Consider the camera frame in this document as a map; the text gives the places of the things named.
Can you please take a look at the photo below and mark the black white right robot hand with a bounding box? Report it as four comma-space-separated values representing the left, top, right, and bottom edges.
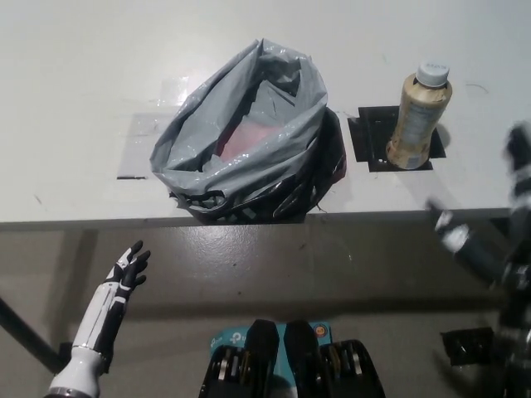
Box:
426, 122, 531, 316

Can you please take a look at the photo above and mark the black tape square marker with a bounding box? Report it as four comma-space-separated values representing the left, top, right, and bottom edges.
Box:
347, 105, 448, 173

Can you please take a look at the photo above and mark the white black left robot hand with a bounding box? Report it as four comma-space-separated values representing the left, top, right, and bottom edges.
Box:
71, 240, 151, 357

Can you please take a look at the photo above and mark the clear tape patch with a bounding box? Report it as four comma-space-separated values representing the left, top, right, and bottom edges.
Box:
159, 75, 196, 104
118, 112, 167, 180

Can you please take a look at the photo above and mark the grey plastic bag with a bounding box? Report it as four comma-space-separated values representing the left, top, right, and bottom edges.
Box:
151, 37, 331, 198

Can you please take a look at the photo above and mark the black floor plate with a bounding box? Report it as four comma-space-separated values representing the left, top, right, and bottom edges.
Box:
440, 327, 505, 366

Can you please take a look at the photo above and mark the beige protein shake bottle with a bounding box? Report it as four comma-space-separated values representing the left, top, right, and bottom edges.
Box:
384, 61, 452, 171

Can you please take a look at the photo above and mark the black table leg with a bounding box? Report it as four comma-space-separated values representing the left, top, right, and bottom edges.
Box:
0, 296, 63, 374

